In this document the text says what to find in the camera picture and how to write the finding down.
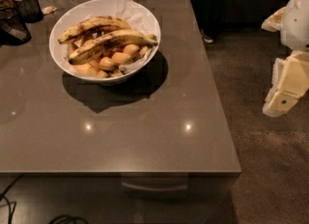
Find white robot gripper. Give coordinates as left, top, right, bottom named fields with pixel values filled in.
left=261, top=0, right=309, bottom=117

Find spotted banana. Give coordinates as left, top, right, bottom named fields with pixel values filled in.
left=58, top=15, right=131, bottom=44
left=68, top=29, right=158, bottom=65

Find white ceramic bowl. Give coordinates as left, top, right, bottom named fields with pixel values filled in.
left=48, top=0, right=162, bottom=84

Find person's dark legs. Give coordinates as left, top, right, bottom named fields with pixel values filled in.
left=190, top=0, right=224, bottom=43

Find small crumpled wrapper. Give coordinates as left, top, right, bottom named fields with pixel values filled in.
left=42, top=6, right=56, bottom=14

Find black mesh basket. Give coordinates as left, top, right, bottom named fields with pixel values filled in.
left=14, top=0, right=43, bottom=23

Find dark appliance at left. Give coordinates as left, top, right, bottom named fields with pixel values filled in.
left=0, top=0, right=31, bottom=45

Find grey drawer handle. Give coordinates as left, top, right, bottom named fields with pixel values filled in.
left=123, top=182, right=187, bottom=193

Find black cable on floor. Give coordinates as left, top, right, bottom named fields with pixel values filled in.
left=0, top=173, right=90, bottom=224

